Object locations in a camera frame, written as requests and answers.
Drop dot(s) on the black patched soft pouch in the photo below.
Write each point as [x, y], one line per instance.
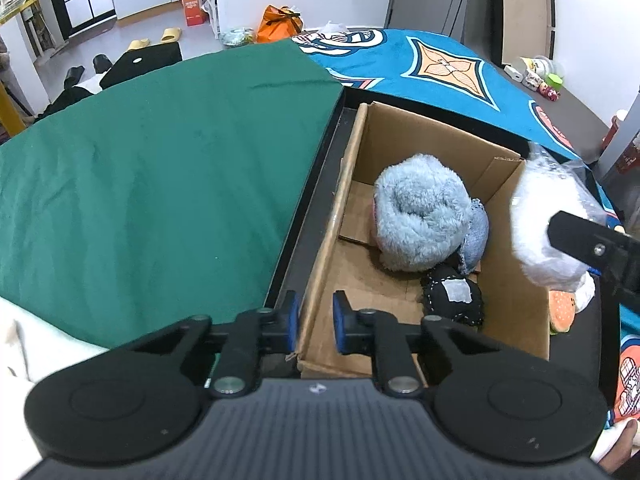
[449, 294]

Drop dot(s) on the blue patterned blanket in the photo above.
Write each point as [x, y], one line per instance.
[428, 72]

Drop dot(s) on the brown cardboard box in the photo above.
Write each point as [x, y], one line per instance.
[516, 311]

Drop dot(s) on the black shallow tray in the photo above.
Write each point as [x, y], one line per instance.
[590, 349]

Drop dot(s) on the orange burger plush toy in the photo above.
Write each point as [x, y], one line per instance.
[562, 311]

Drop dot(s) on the green cloth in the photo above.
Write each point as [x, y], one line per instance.
[165, 196]

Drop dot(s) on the orange bag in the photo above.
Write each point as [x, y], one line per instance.
[278, 23]

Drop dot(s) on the red small toy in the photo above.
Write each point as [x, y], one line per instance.
[548, 92]

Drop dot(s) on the yellow slipper left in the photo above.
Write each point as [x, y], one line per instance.
[139, 44]

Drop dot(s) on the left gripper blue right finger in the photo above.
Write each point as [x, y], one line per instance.
[386, 342]

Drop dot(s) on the green small cup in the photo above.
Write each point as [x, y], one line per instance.
[554, 81]

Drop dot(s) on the orange cardboard box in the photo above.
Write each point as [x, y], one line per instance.
[193, 12]

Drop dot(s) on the person left hand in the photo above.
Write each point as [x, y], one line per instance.
[617, 445]

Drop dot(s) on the yellow slipper right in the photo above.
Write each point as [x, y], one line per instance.
[170, 35]

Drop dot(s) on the yellow slipper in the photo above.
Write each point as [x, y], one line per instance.
[170, 35]
[139, 44]

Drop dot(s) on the fluffy light blue rolled towel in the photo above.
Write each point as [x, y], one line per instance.
[422, 212]

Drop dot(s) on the white cup with print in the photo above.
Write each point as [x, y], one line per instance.
[540, 65]

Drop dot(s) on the leaning framed brown board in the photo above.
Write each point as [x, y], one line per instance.
[522, 28]

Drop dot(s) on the black shoe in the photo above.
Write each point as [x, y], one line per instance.
[101, 64]

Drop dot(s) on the grey bed mattress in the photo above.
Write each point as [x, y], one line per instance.
[565, 127]

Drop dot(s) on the white plush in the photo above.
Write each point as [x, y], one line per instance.
[545, 188]

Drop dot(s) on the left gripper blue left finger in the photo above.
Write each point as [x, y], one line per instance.
[260, 344]

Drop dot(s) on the grey denim fish plush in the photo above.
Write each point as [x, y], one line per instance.
[473, 245]

